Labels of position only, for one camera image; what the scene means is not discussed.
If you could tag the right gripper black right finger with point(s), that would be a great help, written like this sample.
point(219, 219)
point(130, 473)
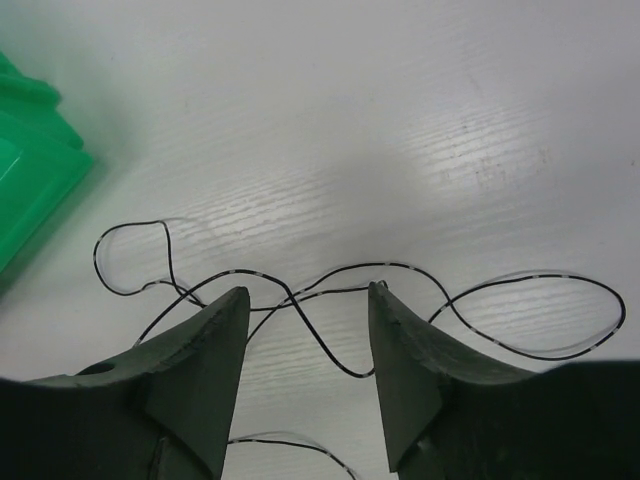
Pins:
point(451, 412)

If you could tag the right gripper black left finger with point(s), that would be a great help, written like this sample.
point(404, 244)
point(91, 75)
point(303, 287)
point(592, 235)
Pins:
point(160, 410)

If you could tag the green plastic bin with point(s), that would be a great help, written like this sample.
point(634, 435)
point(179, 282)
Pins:
point(43, 159)

